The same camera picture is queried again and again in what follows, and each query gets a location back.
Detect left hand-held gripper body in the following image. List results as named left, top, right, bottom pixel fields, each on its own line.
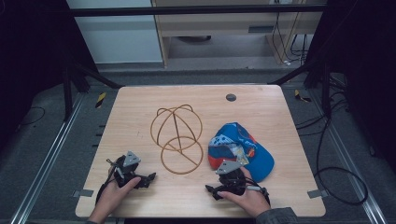
left=106, top=150, right=149, bottom=189

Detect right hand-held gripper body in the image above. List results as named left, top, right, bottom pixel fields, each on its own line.
left=214, top=159, right=250, bottom=198

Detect person's left hand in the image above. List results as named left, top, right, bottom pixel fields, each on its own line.
left=92, top=176, right=142, bottom=219

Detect person's right hand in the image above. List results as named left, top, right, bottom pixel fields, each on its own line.
left=216, top=166, right=272, bottom=218

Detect blue printed baseball cap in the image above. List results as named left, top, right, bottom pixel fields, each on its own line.
left=207, top=121, right=276, bottom=183

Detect grey tape piece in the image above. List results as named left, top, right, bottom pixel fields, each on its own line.
left=306, top=189, right=330, bottom=200
left=71, top=189, right=95, bottom=199

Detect yellow black striped tape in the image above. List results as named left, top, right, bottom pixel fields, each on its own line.
left=94, top=91, right=107, bottom=109
left=293, top=89, right=313, bottom=104

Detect white cabinet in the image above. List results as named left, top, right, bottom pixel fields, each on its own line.
left=65, top=0, right=164, bottom=65

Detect dark curtain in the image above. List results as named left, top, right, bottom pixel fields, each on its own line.
left=305, top=0, right=396, bottom=175
left=0, top=0, right=98, bottom=152

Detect light wooden desk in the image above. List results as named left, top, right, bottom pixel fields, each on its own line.
left=150, top=0, right=329, bottom=68

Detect left hand-held gripper cable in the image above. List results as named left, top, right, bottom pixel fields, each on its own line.
left=94, top=158, right=120, bottom=204

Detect hand-held gripper cable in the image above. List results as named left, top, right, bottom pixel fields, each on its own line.
left=94, top=158, right=120, bottom=204
left=244, top=176, right=271, bottom=206

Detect right hand-held gripper cable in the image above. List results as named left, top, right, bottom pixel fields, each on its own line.
left=244, top=176, right=271, bottom=206

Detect brown wire hat stand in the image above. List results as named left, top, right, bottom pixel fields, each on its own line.
left=149, top=104, right=205, bottom=175

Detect aluminium floor rail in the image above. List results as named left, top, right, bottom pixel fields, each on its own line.
left=9, top=92, right=86, bottom=224
left=310, top=89, right=388, bottom=224

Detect black upright frame post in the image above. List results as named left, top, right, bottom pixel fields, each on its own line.
left=62, top=64, right=75, bottom=123

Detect black diagonal frame strut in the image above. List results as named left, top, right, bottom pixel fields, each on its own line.
left=268, top=61, right=325, bottom=87
left=72, top=60, right=125, bottom=91

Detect thin black floor cable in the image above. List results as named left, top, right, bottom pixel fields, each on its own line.
left=19, top=105, right=47, bottom=127

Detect black looped floor cable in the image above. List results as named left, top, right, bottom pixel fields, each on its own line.
left=294, top=92, right=370, bottom=207

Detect black hanging desk cables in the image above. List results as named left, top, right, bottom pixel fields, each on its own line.
left=271, top=11, right=310, bottom=67

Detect black horizontal frame bar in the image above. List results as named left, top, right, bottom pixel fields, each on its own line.
left=69, top=4, right=329, bottom=18

